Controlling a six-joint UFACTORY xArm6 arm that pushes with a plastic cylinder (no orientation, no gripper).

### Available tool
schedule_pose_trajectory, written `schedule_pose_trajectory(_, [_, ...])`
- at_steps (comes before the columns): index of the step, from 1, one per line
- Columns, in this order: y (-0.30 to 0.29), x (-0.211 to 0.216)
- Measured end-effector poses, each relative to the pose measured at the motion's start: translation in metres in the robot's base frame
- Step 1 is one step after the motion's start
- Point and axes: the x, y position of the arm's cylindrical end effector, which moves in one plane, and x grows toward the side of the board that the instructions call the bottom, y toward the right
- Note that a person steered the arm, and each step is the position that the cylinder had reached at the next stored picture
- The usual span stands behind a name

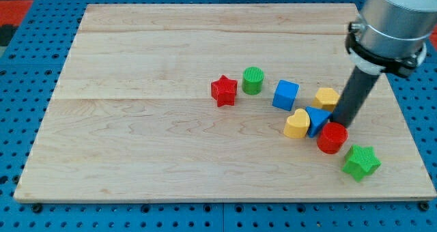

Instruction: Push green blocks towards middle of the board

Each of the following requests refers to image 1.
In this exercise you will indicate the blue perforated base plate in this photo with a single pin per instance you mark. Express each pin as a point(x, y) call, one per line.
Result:
point(30, 67)

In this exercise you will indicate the light wooden board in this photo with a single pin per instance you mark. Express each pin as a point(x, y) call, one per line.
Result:
point(132, 119)

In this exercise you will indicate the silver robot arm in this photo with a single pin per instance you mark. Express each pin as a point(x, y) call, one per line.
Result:
point(388, 36)

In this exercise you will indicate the yellow hexagon block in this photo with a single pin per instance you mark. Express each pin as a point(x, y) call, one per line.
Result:
point(326, 98)

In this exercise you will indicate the blue cube block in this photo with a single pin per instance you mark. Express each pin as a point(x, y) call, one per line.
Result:
point(285, 95)

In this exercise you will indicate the red star block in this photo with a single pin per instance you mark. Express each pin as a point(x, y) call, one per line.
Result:
point(224, 91)

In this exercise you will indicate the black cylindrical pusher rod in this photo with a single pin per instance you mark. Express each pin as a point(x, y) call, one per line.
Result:
point(356, 91)

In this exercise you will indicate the green cylinder block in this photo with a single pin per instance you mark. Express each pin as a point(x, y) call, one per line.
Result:
point(252, 80)

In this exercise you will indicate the red cylinder block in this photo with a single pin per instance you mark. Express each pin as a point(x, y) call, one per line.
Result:
point(332, 137)

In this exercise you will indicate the blue triangle block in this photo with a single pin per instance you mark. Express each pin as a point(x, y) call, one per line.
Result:
point(318, 118)

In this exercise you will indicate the green star block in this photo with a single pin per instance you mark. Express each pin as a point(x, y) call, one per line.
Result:
point(360, 161)

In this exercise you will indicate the yellow heart block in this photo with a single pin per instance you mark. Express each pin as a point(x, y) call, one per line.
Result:
point(297, 125)

